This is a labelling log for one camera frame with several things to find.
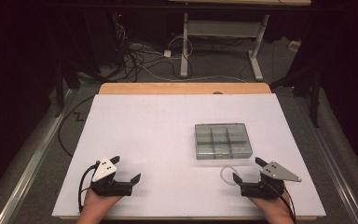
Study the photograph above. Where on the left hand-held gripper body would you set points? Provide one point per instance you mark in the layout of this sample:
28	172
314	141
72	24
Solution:
105	169

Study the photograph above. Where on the person's right hand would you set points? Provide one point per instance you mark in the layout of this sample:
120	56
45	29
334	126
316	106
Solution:
275	207

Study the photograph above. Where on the white table cover sheet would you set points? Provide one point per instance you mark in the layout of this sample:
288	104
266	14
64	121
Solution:
155	130

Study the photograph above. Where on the white power adapter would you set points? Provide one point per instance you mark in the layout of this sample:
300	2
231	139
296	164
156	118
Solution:
167	53

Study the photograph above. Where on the clear plastic compartment box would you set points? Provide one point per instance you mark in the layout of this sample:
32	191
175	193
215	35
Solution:
223	141

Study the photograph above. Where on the black stand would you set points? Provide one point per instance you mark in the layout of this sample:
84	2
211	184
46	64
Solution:
315	102
59	93

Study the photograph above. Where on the white-framed desk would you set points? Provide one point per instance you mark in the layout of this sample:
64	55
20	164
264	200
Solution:
223	28

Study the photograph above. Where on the wooden table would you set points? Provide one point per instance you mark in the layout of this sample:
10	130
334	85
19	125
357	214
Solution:
167	88

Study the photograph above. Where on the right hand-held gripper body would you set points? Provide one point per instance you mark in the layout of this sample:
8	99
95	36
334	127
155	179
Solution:
273	174

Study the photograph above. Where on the aluminium floor rail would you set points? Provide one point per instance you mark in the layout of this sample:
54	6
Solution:
332	168
31	161

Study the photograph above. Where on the small beige box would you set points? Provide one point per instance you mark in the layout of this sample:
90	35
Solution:
294	45

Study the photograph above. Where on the person's left hand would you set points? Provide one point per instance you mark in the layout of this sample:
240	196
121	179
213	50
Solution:
96	203

